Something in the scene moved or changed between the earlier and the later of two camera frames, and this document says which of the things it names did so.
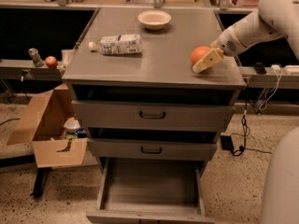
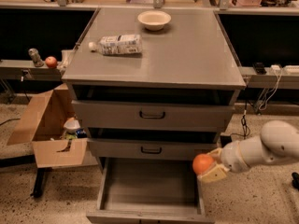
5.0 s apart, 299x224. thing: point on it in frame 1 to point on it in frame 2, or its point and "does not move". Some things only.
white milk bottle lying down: x=118 y=45 does not move
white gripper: x=228 y=43 to x=232 y=156
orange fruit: x=199 y=53 to x=202 y=162
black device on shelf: x=260 y=68 does not move
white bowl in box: x=72 y=124 does not move
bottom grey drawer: x=150 y=190 does not move
